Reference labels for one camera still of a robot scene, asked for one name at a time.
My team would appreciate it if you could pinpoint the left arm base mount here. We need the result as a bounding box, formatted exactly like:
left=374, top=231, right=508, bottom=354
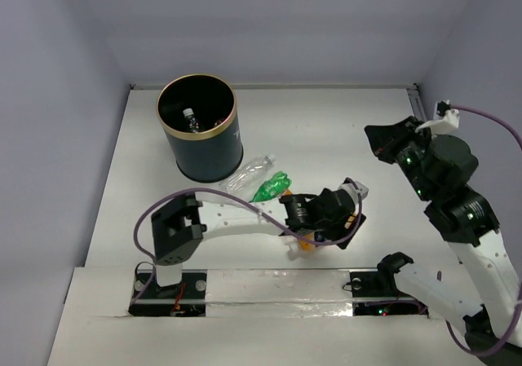
left=128, top=269, right=207, bottom=317

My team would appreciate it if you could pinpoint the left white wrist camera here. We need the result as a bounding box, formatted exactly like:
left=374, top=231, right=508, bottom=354
left=339, top=178, right=369, bottom=202

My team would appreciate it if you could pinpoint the orange juice bottle dark label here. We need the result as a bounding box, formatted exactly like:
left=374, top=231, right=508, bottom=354
left=284, top=237, right=322, bottom=261

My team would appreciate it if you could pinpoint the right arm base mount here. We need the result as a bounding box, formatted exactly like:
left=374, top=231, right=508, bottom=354
left=342, top=270, right=429, bottom=317

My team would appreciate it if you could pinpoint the clear plastic bottle white cap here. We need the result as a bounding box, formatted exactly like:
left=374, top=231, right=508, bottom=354
left=219, top=154, right=276, bottom=197

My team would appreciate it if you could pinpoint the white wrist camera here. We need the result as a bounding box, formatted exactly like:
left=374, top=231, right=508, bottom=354
left=339, top=178, right=369, bottom=202
left=415, top=100, right=460, bottom=135

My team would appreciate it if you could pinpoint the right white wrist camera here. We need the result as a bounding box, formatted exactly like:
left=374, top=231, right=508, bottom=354
left=415, top=100, right=460, bottom=135

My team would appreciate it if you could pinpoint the green plastic bottle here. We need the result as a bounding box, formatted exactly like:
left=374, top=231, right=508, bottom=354
left=252, top=171, right=292, bottom=202

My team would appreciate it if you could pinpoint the silver tape strip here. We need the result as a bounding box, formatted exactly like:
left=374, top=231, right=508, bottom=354
left=205, top=269, right=353, bottom=318

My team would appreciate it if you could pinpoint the dark blue cylindrical bin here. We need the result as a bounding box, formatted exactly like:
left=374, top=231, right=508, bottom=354
left=156, top=74, right=244, bottom=183

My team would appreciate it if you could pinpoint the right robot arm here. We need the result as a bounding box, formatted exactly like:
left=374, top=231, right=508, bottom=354
left=365, top=117, right=521, bottom=365

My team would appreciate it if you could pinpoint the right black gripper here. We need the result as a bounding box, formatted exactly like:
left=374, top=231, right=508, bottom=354
left=365, top=114, right=436, bottom=200

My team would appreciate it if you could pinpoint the clear crushed plastic bottle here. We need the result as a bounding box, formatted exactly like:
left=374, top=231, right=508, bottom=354
left=183, top=108, right=201, bottom=134

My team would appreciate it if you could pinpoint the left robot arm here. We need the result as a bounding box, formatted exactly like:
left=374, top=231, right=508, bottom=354
left=151, top=179, right=368, bottom=297

